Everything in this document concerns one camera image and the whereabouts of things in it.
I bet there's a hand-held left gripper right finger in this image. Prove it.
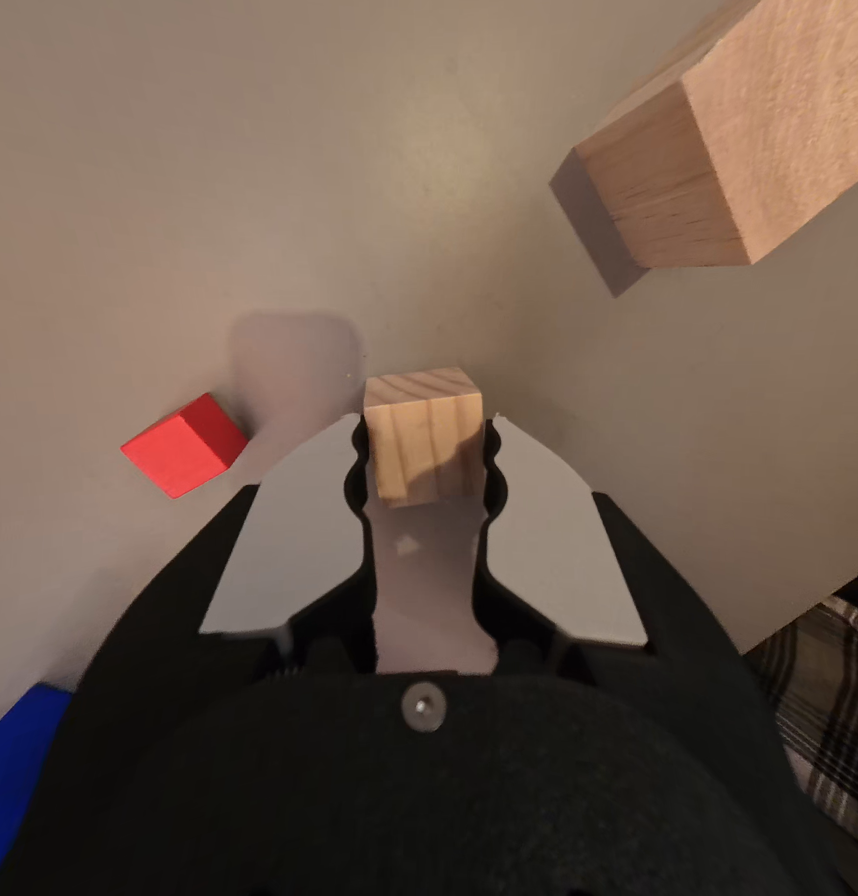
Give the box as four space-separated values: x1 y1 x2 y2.
473 413 649 676

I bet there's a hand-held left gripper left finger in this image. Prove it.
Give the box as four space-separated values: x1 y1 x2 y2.
198 413 371 666

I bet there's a red wooden cube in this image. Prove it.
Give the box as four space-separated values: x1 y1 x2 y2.
120 392 249 499

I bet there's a small natural wooden cube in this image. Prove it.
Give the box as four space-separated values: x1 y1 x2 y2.
363 367 484 508

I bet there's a large natural wooden cube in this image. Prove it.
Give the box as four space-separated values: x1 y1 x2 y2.
574 0 858 268

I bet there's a person's plaid shirt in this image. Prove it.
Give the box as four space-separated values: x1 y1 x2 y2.
747 595 858 855

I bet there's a blue plastic bin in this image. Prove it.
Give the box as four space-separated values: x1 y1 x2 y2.
0 682 73 890

